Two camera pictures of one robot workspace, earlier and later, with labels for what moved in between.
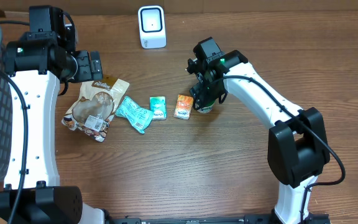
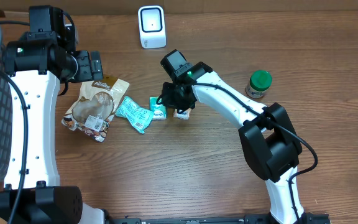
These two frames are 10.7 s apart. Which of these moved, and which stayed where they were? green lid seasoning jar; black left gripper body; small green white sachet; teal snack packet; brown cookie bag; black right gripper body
Moved: black right gripper body; green lid seasoning jar
Stayed: black left gripper body; small green white sachet; brown cookie bag; teal snack packet
